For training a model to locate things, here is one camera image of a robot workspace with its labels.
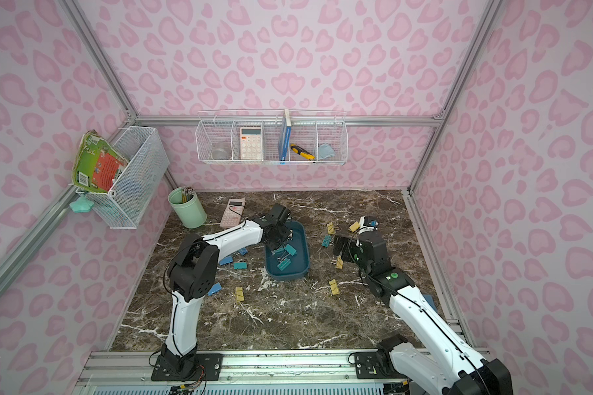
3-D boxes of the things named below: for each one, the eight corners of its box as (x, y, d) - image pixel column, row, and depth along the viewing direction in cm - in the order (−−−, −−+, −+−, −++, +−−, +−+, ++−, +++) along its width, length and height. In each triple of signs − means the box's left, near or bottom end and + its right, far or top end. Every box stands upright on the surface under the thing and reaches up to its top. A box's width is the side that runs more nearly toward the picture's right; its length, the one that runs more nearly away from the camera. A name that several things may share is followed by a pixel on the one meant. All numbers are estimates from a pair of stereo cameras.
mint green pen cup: (180, 228, 109) (162, 202, 96) (186, 213, 115) (170, 186, 101) (203, 228, 109) (188, 202, 96) (208, 213, 115) (195, 186, 101)
